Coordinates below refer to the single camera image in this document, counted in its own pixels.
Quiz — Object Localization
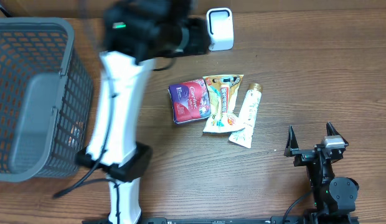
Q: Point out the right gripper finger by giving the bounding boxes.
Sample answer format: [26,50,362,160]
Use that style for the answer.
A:
[284,125,298,157]
[326,121,349,146]

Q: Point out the white cosmetic tube gold cap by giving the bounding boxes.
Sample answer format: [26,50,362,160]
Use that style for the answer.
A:
[228,83,263,149]

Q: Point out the yellow snack bag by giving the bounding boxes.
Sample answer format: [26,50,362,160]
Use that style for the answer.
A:
[203,75,244,134]

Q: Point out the red purple Carefree pack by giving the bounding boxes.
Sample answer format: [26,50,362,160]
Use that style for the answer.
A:
[168,78,211,124]

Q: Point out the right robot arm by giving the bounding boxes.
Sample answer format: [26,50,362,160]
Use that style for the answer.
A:
[280,122,359,224]

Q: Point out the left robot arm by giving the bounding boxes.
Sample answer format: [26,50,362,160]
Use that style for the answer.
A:
[76,0,210,223]

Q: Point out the white barcode scanner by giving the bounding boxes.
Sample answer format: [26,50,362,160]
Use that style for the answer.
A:
[206,7,234,51]

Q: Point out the grey plastic shopping basket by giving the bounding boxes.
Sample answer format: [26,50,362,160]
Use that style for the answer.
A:
[0,17,93,182]

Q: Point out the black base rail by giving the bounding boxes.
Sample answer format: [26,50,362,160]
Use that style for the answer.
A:
[82,216,359,224]

